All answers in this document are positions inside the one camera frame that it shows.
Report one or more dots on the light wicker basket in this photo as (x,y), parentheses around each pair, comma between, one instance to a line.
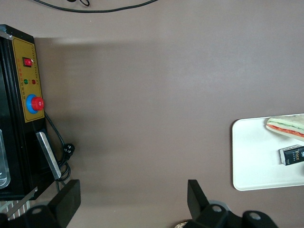
(183,224)

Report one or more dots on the black machine with yellow panel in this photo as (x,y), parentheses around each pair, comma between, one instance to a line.
(14,142)

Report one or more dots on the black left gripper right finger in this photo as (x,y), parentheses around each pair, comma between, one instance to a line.
(199,209)

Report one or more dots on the wrapped triangle sandwich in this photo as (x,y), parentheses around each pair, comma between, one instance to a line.
(287,128)

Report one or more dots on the beige plastic tray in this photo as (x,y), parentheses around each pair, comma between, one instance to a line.
(251,161)

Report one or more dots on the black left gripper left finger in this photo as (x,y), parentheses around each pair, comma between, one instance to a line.
(66,202)

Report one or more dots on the red emergency stop button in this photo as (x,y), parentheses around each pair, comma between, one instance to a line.
(35,104)

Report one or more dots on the clear plastic container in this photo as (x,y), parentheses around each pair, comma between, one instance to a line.
(4,161)

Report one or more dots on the red rocker switch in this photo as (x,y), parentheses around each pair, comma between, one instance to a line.
(27,62)

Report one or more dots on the black box with gold print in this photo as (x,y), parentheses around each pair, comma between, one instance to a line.
(292,155)

